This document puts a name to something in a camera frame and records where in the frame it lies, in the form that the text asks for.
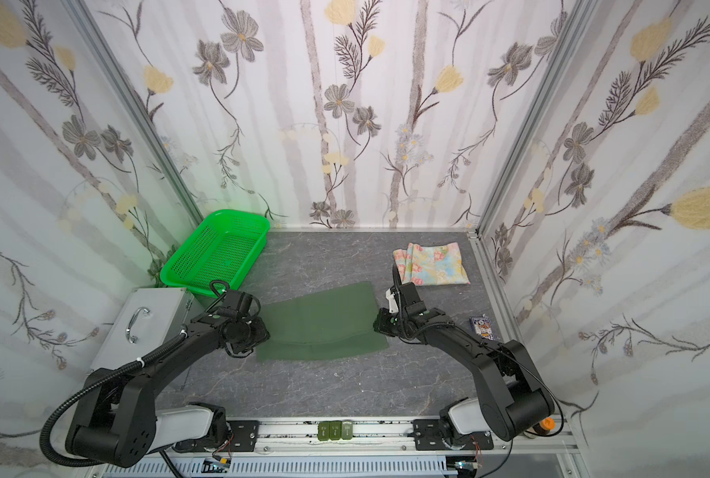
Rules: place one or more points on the aluminium mounting rail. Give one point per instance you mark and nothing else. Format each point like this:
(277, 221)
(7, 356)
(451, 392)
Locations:
(377, 435)

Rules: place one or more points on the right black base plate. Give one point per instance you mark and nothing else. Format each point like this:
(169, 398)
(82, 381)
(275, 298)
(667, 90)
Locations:
(439, 434)

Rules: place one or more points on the floral pastel skirt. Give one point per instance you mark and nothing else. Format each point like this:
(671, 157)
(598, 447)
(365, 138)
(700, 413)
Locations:
(431, 265)

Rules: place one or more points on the white slotted cable duct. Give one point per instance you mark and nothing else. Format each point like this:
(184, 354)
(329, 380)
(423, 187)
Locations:
(321, 466)

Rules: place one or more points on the orange capped bottle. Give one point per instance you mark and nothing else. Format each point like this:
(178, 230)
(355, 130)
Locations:
(545, 426)

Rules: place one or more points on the dark green skirt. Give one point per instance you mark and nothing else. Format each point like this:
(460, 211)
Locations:
(330, 325)

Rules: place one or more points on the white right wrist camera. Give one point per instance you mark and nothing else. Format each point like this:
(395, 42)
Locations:
(392, 303)

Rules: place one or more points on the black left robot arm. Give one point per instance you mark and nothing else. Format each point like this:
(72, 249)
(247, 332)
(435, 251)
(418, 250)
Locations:
(115, 418)

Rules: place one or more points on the silver metal case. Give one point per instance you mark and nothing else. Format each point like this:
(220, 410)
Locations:
(149, 318)

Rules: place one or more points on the green terminal block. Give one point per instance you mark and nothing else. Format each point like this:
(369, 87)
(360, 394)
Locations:
(335, 430)

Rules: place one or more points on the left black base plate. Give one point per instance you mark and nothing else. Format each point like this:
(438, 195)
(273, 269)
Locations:
(241, 435)

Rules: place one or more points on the green plastic basket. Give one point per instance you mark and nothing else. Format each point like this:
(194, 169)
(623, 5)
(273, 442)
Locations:
(223, 247)

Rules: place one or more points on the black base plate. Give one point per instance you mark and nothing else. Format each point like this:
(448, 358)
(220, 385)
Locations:
(241, 435)
(439, 434)

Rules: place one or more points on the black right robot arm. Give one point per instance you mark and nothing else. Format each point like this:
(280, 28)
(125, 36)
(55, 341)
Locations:
(511, 394)

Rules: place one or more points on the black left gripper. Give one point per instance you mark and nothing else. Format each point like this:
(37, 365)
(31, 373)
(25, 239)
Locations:
(250, 338)

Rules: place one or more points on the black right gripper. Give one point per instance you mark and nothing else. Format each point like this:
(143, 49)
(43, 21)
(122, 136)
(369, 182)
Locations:
(388, 321)

